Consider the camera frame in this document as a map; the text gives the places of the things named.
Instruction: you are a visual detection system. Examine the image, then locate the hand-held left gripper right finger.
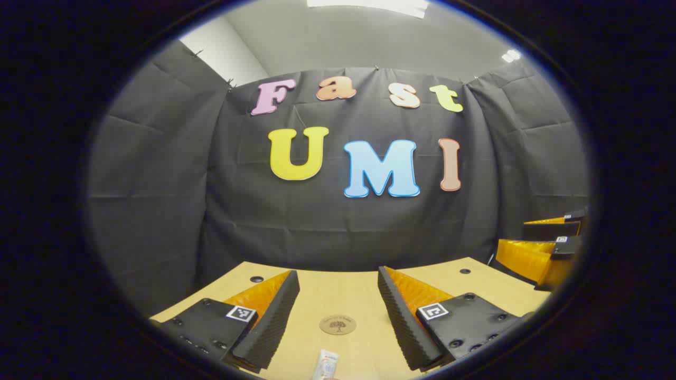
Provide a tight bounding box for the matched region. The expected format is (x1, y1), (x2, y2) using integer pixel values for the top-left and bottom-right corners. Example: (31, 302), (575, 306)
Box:
(377, 265), (535, 372)

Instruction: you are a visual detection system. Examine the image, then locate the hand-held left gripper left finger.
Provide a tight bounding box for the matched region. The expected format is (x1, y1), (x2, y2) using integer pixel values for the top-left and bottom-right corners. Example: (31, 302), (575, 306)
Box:
(149, 270), (301, 374)

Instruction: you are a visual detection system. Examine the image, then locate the white toothpaste tube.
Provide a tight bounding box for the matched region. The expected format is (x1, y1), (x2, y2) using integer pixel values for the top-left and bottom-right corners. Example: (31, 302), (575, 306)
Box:
(312, 349), (340, 380)

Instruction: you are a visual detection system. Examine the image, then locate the round wooden coaster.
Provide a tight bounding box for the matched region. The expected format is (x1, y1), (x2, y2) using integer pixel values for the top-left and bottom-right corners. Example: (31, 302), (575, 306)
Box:
(320, 315), (357, 335)

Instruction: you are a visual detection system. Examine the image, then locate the light wooden desktop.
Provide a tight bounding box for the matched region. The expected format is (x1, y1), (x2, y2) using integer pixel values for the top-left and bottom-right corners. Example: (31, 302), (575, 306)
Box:
(149, 257), (552, 380)

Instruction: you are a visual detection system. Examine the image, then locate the black backdrop cloth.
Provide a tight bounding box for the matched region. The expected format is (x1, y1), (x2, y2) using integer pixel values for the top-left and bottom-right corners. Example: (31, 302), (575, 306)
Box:
(87, 40), (589, 317)

